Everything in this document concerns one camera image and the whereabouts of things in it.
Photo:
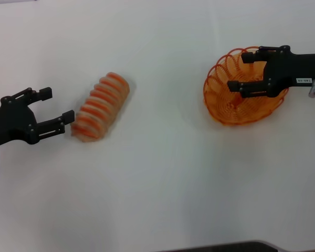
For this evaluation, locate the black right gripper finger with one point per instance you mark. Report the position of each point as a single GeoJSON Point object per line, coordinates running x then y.
{"type": "Point", "coordinates": [252, 56]}
{"type": "Point", "coordinates": [249, 88]}

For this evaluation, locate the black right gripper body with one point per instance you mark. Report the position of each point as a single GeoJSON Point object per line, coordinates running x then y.
{"type": "Point", "coordinates": [291, 71]}

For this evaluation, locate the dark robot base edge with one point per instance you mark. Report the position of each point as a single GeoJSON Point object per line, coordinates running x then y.
{"type": "Point", "coordinates": [220, 246]}

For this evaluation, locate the orange striped bread toy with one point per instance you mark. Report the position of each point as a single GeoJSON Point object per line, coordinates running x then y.
{"type": "Point", "coordinates": [102, 107]}

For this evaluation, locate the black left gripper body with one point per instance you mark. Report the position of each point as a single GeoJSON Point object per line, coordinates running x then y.
{"type": "Point", "coordinates": [13, 120]}

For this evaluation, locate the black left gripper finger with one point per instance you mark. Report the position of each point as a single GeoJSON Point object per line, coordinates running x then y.
{"type": "Point", "coordinates": [46, 93]}
{"type": "Point", "coordinates": [52, 126]}

